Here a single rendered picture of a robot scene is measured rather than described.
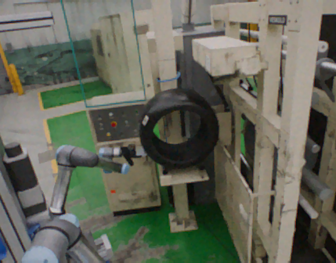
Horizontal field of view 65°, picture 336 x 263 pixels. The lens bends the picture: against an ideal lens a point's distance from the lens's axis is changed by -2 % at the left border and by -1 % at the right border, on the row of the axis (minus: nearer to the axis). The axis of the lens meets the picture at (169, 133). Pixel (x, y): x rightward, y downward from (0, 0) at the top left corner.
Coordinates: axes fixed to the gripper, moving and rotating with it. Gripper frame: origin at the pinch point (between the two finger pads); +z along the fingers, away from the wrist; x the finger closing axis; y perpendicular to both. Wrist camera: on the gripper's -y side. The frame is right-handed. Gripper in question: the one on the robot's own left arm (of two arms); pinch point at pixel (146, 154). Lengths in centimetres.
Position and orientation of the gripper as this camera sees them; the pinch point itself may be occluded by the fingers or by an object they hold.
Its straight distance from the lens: 204.0
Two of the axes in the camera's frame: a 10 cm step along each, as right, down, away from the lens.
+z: 10.0, -0.1, 0.8
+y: 0.2, -9.1, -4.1
